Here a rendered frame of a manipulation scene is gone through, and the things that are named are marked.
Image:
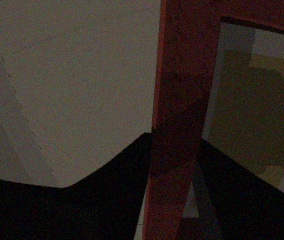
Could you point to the tan flat board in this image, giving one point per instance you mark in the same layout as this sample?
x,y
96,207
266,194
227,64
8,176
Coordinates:
x,y
83,73

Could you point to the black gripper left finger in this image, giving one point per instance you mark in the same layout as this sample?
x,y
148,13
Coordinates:
x,y
103,206

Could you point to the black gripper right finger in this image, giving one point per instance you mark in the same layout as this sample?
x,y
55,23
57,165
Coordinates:
x,y
234,204

